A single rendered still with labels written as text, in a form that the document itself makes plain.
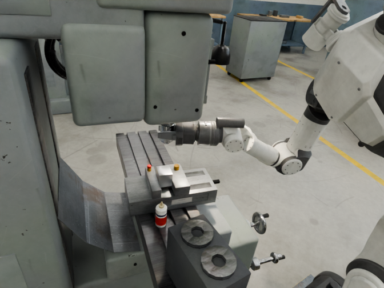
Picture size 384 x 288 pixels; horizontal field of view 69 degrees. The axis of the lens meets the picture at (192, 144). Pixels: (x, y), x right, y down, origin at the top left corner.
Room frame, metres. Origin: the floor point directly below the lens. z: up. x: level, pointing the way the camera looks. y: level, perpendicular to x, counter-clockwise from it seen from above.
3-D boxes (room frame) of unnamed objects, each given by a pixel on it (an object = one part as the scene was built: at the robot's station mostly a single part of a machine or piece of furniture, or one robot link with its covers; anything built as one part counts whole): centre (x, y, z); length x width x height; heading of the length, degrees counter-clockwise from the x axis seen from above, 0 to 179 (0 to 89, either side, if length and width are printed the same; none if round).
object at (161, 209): (0.72, 0.08, 0.97); 0.04 x 0.04 x 0.11
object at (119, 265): (0.85, 0.09, 0.78); 0.50 x 0.35 x 0.12; 114
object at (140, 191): (0.87, 0.07, 0.97); 0.35 x 0.15 x 0.11; 111
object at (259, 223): (1.05, -0.37, 0.62); 0.16 x 0.12 x 0.12; 114
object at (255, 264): (0.93, -0.45, 0.50); 0.22 x 0.06 x 0.06; 114
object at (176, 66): (0.85, 0.10, 1.47); 0.21 x 0.19 x 0.32; 24
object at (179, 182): (0.88, 0.04, 1.01); 0.15 x 0.06 x 0.04; 21
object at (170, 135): (0.82, 0.09, 1.23); 0.06 x 0.02 x 0.03; 96
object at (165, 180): (0.86, 0.10, 1.03); 0.06 x 0.05 x 0.06; 21
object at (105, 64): (0.77, 0.27, 1.47); 0.24 x 0.19 x 0.26; 24
